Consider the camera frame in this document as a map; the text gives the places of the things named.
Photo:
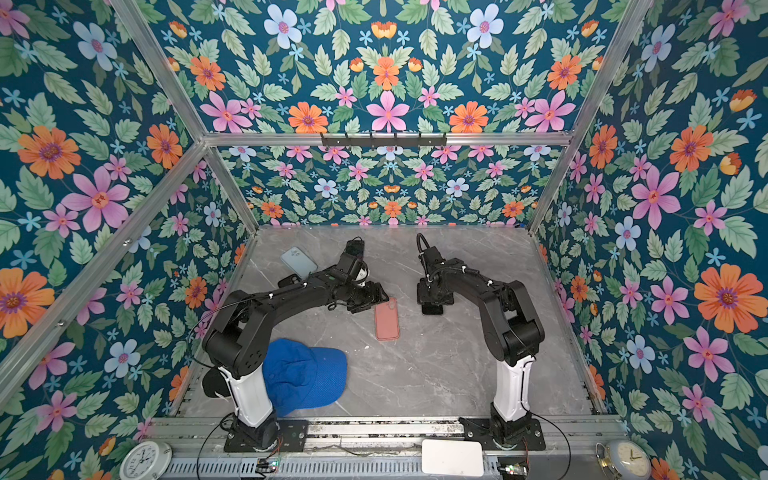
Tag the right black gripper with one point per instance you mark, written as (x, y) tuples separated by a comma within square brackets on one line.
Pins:
[(422, 295)]

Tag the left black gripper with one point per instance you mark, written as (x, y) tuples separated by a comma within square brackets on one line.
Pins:
[(374, 294)]

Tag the pink phone case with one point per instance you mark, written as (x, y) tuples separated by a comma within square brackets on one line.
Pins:
[(387, 326)]

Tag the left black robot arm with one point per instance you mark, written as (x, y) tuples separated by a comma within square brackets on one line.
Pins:
[(238, 337)]

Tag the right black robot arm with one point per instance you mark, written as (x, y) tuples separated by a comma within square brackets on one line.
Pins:
[(511, 327)]

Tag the light blue phone case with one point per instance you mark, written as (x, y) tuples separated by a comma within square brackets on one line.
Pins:
[(299, 262)]

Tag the blue baseball cap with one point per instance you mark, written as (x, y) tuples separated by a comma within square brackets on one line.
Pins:
[(298, 377)]

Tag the white rectangular box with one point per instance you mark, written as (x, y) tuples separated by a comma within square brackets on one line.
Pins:
[(452, 458)]

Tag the black plush toy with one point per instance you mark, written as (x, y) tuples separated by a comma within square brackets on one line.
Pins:
[(215, 385)]

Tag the silver alarm clock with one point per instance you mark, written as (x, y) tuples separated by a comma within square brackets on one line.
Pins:
[(623, 460)]

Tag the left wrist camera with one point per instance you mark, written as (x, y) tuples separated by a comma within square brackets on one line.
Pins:
[(355, 247)]

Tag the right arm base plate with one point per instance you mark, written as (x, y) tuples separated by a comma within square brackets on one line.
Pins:
[(531, 438)]

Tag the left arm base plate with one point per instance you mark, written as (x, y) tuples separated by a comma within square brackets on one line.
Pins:
[(284, 435)]

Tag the black hook rail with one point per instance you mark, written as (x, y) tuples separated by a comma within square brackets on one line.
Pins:
[(371, 140)]

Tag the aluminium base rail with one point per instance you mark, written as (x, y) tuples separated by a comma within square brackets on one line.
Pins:
[(378, 448)]

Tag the white wall clock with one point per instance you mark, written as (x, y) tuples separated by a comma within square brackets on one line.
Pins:
[(147, 460)]

